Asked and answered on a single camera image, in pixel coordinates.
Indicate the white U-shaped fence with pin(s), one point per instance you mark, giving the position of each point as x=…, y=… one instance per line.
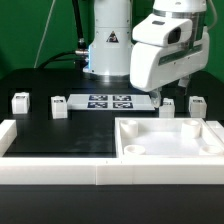
x=108, y=171

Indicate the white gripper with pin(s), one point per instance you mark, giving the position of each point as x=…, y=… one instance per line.
x=152, y=67

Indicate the white marker sheet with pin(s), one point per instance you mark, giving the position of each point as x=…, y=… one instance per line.
x=118, y=102

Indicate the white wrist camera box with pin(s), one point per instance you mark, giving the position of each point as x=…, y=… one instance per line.
x=162, y=31

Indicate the white square tabletop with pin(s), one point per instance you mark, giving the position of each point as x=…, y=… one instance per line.
x=166, y=137

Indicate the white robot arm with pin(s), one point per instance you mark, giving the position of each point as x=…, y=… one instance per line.
x=109, y=55

